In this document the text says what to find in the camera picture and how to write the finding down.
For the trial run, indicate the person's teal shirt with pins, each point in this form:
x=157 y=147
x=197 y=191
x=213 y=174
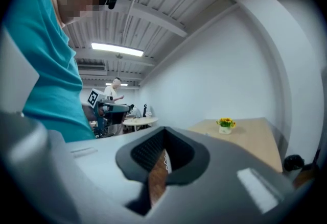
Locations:
x=51 y=64

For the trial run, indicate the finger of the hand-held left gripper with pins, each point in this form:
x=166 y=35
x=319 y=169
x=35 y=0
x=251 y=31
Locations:
x=117 y=107

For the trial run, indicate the black trash bin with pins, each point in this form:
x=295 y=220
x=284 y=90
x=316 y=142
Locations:
x=293 y=163

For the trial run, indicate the long ceiling light panel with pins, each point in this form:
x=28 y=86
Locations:
x=117 y=49

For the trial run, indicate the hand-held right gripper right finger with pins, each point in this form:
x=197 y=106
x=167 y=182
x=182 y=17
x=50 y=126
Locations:
x=224 y=167

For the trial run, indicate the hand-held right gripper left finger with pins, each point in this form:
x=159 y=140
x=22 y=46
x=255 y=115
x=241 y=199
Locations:
x=97 y=167

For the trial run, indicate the person's neck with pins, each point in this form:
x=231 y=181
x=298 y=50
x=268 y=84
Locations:
x=58 y=17

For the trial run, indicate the ceiling air conditioner unit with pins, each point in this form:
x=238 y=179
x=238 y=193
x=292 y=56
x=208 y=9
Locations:
x=90 y=69

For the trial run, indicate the small ceiling light panel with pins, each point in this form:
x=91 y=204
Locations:
x=124 y=84

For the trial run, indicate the round table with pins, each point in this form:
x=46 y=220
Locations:
x=140 y=121

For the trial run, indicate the sunflower bunch in white pot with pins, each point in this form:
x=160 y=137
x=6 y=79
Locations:
x=226 y=126

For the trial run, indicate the person's left hand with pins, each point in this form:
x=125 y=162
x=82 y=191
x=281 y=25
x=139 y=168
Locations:
x=90 y=113

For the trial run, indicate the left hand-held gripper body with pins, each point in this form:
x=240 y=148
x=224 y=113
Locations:
x=96 y=96

